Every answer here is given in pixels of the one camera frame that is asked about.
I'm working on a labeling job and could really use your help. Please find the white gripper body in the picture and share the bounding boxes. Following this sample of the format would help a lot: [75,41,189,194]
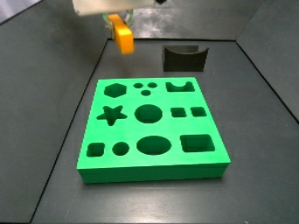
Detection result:
[73,0,155,16]

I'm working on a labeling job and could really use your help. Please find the orange rectangular block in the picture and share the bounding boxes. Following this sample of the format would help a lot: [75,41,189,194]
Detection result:
[109,14,135,54]

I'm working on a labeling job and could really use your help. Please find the black curved fixture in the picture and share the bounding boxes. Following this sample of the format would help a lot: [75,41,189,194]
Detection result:
[163,45,210,72]

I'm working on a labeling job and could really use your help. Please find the green foam shape board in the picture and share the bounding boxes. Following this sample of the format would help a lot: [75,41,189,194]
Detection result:
[78,77,230,184]

